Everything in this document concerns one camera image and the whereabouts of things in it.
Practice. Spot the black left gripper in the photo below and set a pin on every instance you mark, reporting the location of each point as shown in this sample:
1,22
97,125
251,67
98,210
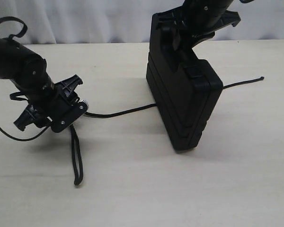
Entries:
51,104

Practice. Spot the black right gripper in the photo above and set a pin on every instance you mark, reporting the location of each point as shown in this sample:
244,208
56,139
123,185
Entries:
193,23

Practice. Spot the black plastic case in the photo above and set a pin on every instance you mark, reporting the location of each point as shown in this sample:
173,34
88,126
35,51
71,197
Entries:
184,87

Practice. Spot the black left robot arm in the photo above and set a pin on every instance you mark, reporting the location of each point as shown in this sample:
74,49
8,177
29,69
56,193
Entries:
22,66

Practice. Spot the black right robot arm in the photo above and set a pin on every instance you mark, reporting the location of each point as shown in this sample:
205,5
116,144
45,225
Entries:
159,35

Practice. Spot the white curtain backdrop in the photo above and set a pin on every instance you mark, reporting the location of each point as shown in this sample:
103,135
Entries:
128,21

